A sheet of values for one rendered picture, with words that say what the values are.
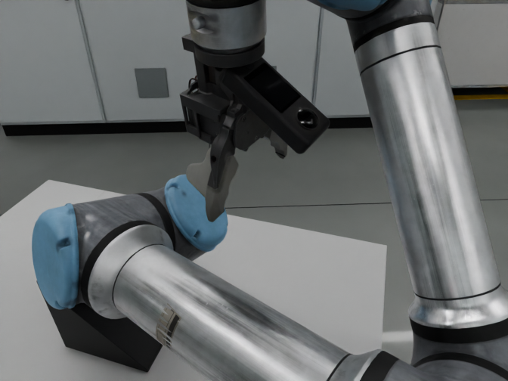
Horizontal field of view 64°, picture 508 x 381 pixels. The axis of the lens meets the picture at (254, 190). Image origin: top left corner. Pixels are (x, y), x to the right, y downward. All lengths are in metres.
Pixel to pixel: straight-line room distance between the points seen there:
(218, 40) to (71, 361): 0.58
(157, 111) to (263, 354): 2.95
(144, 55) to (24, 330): 2.46
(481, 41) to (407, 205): 3.73
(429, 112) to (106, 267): 0.35
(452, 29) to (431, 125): 3.56
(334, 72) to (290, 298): 2.51
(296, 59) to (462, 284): 2.76
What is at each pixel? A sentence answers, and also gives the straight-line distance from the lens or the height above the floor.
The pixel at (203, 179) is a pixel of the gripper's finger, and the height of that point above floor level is 1.21.
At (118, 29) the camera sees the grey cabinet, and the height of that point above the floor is 0.80.
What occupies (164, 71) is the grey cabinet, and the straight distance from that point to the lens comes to 3.09.
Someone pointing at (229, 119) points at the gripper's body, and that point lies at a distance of 0.43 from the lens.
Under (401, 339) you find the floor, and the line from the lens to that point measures 1.89.
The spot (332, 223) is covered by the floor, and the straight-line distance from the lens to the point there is 2.35.
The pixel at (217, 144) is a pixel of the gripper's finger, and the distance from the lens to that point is 0.44.
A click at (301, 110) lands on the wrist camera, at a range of 0.42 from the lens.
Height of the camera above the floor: 1.47
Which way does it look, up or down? 35 degrees down
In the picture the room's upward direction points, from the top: straight up
